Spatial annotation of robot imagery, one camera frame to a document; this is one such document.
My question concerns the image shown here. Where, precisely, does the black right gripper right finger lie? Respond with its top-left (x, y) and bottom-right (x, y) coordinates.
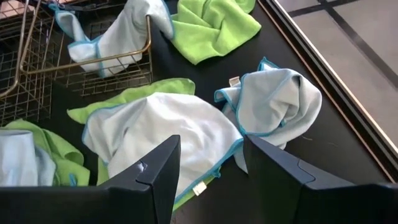
top-left (243, 134), bottom-right (398, 224)

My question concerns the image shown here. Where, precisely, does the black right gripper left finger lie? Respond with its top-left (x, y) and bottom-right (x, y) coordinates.
top-left (0, 134), bottom-right (182, 224)

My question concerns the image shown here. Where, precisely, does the gold wire basket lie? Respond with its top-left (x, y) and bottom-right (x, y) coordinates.
top-left (20, 0), bottom-right (154, 98)
top-left (0, 0), bottom-right (63, 127)

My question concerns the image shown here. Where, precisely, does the black table edge rail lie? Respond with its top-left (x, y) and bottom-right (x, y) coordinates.
top-left (257, 0), bottom-right (398, 184)

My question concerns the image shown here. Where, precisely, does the light blue microfiber towel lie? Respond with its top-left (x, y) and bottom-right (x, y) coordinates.
top-left (0, 129), bottom-right (57, 187)
top-left (213, 57), bottom-right (323, 174)
top-left (81, 92), bottom-right (244, 200)
top-left (49, 0), bottom-right (175, 78)

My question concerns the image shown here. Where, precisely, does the green microfiber towel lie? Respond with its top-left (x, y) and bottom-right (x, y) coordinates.
top-left (67, 77), bottom-right (218, 212)
top-left (170, 0), bottom-right (262, 65)
top-left (0, 119), bottom-right (91, 187)

